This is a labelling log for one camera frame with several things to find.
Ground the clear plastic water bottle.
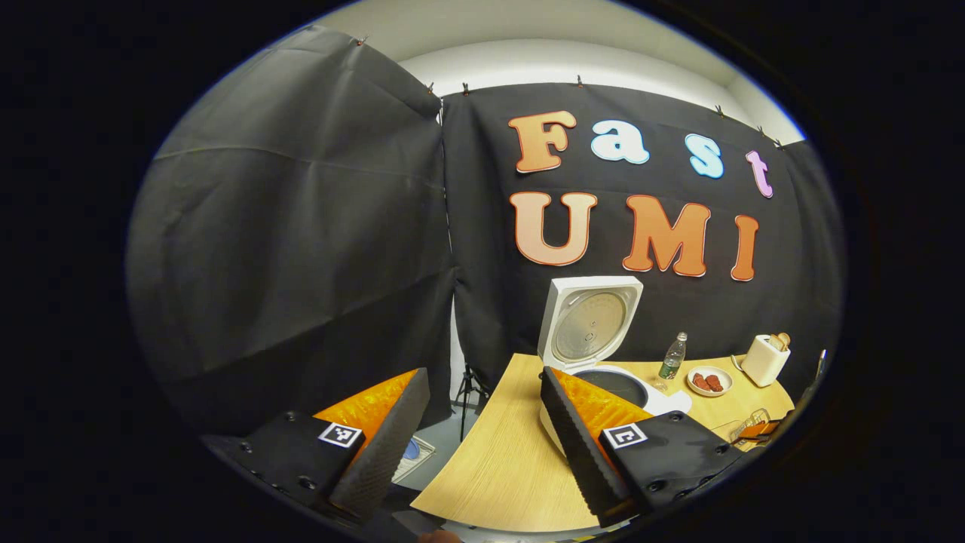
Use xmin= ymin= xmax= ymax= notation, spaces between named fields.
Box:
xmin=658 ymin=332 xmax=688 ymax=380

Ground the black tripod stand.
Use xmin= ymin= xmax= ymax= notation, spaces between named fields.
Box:
xmin=452 ymin=366 xmax=491 ymax=442

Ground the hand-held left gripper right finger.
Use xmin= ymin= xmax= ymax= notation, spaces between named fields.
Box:
xmin=540 ymin=367 xmax=755 ymax=529

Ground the round beige plate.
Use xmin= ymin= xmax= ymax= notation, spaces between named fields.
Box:
xmin=687 ymin=366 xmax=734 ymax=397

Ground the clear glass chopstick holder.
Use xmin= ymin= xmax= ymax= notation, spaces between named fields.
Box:
xmin=725 ymin=407 xmax=774 ymax=447

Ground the white toaster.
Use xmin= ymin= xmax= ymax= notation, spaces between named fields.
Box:
xmin=741 ymin=334 xmax=791 ymax=388

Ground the white rice cooker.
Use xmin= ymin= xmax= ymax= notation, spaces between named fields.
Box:
xmin=538 ymin=276 xmax=692 ymax=457

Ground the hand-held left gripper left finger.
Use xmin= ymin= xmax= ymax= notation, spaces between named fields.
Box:
xmin=207 ymin=367 xmax=430 ymax=523

